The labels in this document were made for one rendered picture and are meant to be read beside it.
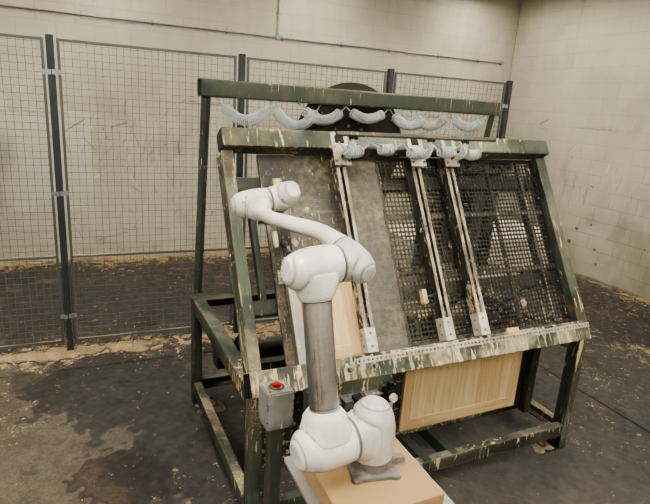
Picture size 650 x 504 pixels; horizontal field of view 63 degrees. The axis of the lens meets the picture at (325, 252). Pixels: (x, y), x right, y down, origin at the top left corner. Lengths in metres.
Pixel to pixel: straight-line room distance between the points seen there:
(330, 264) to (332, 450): 0.61
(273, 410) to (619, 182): 6.38
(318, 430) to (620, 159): 6.67
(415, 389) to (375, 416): 1.39
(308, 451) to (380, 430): 0.27
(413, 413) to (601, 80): 5.97
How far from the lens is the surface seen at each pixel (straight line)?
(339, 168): 2.93
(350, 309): 2.78
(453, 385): 3.47
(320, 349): 1.77
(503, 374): 3.72
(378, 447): 1.98
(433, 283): 3.03
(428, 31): 8.60
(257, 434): 2.66
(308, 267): 1.69
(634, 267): 7.86
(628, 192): 7.88
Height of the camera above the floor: 2.10
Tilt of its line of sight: 15 degrees down
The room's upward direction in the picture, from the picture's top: 4 degrees clockwise
